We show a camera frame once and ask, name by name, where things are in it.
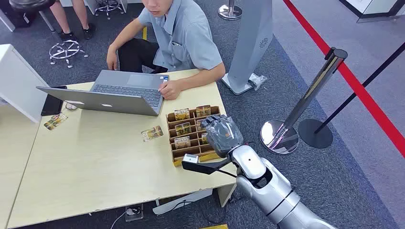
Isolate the white cabinet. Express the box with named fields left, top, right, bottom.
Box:
left=0, top=43, right=50, bottom=124

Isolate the white counter with dark trim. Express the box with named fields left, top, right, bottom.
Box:
left=338, top=0, right=405, bottom=24

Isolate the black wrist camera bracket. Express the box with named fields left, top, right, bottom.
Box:
left=181, top=157, right=238, bottom=178

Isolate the wooden table leg panel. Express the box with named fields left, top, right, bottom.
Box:
left=216, top=183, right=237, bottom=208

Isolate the standing person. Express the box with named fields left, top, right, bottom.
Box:
left=49, top=0, right=97, bottom=42

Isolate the black cable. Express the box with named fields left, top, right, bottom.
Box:
left=171, top=198, right=229, bottom=224

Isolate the floor power socket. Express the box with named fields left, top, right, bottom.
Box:
left=125, top=204, right=144, bottom=222

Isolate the red barrier belt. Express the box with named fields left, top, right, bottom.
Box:
left=282, top=0, right=405, bottom=159

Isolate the white cable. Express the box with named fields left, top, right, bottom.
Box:
left=109, top=209, right=128, bottom=229

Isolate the chrome stanchion base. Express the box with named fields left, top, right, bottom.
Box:
left=218, top=0, right=243, bottom=21

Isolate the person's right hand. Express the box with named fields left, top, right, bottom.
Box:
left=107, top=46, right=119, bottom=71

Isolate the black stanchion post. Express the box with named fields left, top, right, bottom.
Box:
left=298, top=41, right=405, bottom=149

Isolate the chrome stool base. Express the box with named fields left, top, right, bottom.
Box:
left=94, top=0, right=125, bottom=20
left=48, top=40, right=89, bottom=69

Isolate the white board under table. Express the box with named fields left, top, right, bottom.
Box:
left=152, top=188, right=213, bottom=216

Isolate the black smartphone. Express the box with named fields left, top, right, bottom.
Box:
left=41, top=86, right=68, bottom=116

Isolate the grey open laptop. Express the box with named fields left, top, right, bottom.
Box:
left=36, top=70, right=170, bottom=117

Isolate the seated person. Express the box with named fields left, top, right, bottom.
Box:
left=107, top=0, right=226, bottom=101

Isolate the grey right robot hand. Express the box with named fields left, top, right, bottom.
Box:
left=201, top=114, right=245, bottom=158

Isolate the wooden card holder rack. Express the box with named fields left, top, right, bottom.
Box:
left=166, top=105, right=222, bottom=167

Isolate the printed card with rounded corners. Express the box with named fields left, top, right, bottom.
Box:
left=43, top=113, right=69, bottom=131

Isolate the chrome stanchion post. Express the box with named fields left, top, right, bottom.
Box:
left=260, top=47, right=349, bottom=155

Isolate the grey kiosk stand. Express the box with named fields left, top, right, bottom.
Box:
left=221, top=0, right=273, bottom=96

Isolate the person's left hand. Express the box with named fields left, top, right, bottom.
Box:
left=158, top=80, right=182, bottom=101

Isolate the clear plastic bag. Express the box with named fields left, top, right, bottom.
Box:
left=248, top=73, right=268, bottom=91

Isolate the black stool seat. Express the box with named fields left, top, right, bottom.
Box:
left=9, top=0, right=56, bottom=32

